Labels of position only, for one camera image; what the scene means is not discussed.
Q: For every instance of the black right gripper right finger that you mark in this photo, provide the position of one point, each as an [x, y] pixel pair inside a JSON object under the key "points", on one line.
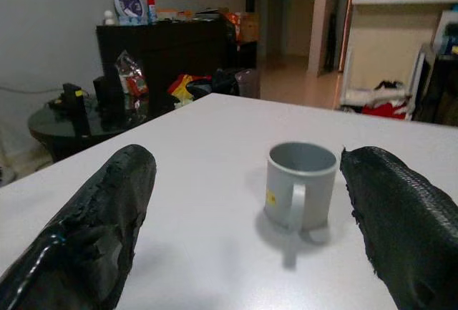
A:
{"points": [[404, 224]]}

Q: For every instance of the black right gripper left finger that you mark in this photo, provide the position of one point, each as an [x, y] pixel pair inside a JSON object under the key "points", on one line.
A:
{"points": [[93, 217]]}

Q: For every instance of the round black glass table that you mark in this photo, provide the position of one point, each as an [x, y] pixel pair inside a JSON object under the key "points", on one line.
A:
{"points": [[64, 124]]}

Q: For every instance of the red cloth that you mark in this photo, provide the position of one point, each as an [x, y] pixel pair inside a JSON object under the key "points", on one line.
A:
{"points": [[386, 109]]}

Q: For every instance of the small black box device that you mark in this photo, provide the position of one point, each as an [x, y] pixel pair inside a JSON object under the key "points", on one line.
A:
{"points": [[73, 95]]}

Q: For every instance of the black speaker box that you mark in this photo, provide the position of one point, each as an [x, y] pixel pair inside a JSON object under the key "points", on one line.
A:
{"points": [[107, 91]]}

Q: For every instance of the black cloth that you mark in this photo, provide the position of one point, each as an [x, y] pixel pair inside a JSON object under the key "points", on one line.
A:
{"points": [[390, 85]]}

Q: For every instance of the shiny red snack bag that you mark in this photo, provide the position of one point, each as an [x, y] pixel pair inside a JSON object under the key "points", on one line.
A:
{"points": [[134, 77]]}

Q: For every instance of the red yellow clothing pile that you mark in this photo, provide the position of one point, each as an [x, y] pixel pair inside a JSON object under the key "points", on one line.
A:
{"points": [[182, 89]]}

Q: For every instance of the black wooden cabinet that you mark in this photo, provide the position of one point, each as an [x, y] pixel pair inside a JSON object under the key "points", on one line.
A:
{"points": [[171, 52]]}

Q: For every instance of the white shelf unit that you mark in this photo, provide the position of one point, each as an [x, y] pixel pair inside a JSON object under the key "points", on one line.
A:
{"points": [[383, 38]]}

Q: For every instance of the small white bottle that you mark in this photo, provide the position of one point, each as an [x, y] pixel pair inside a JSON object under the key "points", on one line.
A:
{"points": [[108, 17]]}

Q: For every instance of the dark grey bin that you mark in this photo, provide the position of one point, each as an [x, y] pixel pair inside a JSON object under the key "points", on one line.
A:
{"points": [[247, 82]]}

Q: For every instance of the blue bottle with red cap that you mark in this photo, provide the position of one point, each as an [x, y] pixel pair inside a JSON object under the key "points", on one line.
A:
{"points": [[151, 9]]}

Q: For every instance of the round white purple clock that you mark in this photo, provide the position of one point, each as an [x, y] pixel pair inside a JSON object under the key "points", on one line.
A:
{"points": [[128, 2]]}

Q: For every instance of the brown cardboard box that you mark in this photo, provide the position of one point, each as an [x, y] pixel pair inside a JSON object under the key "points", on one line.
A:
{"points": [[247, 27]]}

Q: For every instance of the dark furniture frame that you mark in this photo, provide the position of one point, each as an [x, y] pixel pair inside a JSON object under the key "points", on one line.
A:
{"points": [[440, 88]]}

